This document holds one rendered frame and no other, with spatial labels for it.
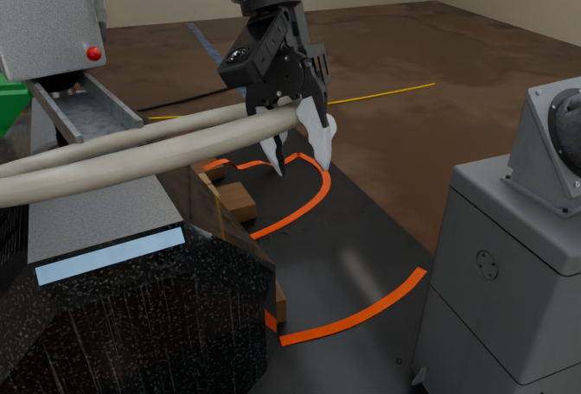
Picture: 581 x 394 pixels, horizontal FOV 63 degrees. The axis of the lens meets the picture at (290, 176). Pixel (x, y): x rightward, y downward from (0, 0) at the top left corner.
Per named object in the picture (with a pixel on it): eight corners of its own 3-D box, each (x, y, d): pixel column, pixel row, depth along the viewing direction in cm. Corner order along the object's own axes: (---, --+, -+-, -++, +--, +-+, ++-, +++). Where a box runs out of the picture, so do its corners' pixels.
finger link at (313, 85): (341, 120, 55) (309, 50, 55) (335, 123, 54) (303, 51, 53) (307, 135, 58) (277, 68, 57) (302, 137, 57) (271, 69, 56)
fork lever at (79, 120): (0, 72, 132) (-6, 54, 129) (73, 59, 141) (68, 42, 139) (60, 168, 83) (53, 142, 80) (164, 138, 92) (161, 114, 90)
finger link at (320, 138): (358, 153, 60) (328, 85, 59) (342, 165, 55) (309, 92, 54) (337, 161, 62) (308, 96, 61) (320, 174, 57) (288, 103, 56)
